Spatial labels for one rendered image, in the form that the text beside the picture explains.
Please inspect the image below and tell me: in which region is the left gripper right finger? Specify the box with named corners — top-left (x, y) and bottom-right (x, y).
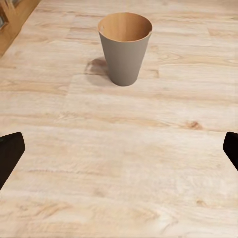
top-left (223, 132), bottom-right (238, 171)

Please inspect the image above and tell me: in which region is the trash can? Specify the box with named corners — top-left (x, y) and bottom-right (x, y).
top-left (98, 12), bottom-right (153, 86)

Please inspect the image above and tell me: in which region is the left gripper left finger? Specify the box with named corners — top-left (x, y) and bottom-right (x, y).
top-left (0, 132), bottom-right (25, 191)

